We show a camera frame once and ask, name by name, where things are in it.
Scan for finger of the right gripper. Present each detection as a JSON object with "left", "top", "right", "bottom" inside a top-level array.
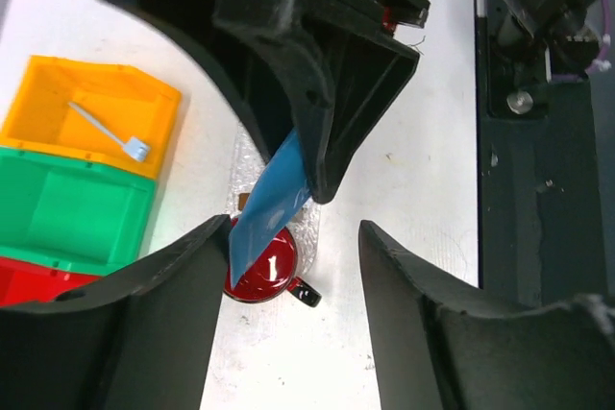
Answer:
[
  {"left": 211, "top": 0, "right": 420, "bottom": 204},
  {"left": 103, "top": 0, "right": 292, "bottom": 161}
]

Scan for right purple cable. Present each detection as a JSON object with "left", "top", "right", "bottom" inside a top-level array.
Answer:
[{"left": 550, "top": 0, "right": 615, "bottom": 83}]

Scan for right green bin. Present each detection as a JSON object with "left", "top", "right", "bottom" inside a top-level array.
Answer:
[{"left": 1, "top": 148, "right": 157, "bottom": 276}]

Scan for clear textured oval tray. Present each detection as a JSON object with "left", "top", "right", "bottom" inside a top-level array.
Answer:
[{"left": 225, "top": 123, "right": 321, "bottom": 276}]

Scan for red bin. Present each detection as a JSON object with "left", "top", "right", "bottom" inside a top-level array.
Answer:
[{"left": 0, "top": 257, "right": 101, "bottom": 307}]

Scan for white toothbrush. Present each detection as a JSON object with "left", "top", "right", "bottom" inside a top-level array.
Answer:
[{"left": 68, "top": 102, "right": 150, "bottom": 162}]

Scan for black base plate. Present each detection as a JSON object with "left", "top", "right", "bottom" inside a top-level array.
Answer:
[{"left": 476, "top": 0, "right": 609, "bottom": 306}]

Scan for red mug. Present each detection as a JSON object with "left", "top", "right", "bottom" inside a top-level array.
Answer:
[{"left": 224, "top": 227, "right": 322, "bottom": 308}]

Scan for yellow bin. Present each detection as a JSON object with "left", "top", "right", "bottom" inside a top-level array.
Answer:
[{"left": 1, "top": 56, "right": 182, "bottom": 180}]

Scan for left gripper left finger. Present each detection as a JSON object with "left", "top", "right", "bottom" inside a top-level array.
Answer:
[{"left": 1, "top": 215, "right": 231, "bottom": 409}]

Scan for blue toothbrush case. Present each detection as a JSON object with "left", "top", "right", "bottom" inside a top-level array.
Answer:
[{"left": 227, "top": 127, "right": 320, "bottom": 287}]

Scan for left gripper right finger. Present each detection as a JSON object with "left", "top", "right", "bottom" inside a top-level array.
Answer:
[{"left": 358, "top": 220, "right": 614, "bottom": 409}]

